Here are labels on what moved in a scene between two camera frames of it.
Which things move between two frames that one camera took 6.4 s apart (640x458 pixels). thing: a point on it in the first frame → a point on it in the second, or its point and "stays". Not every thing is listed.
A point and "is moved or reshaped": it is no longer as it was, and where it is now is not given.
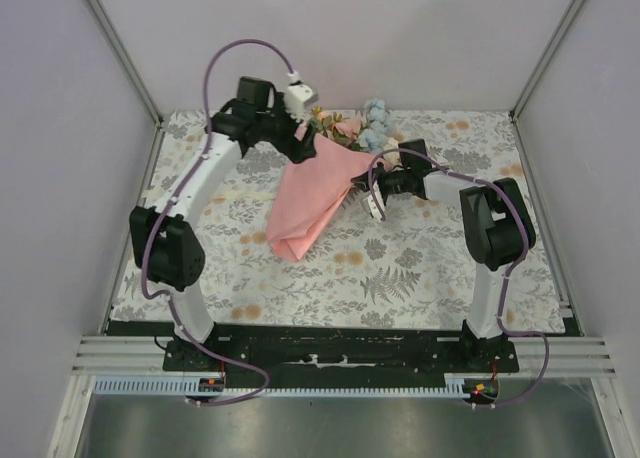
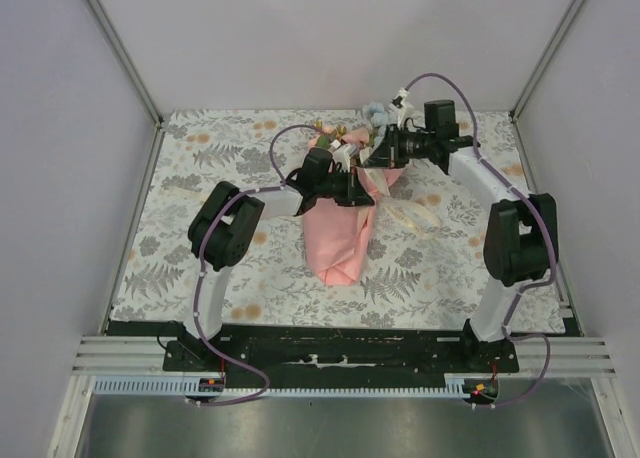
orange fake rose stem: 325,122 → 324,137
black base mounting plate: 261,355 stays
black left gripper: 289,144 → 360,196
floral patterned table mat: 412,274 stays
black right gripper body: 393,182 → 409,146
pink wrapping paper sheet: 312,195 is moved or reshaped
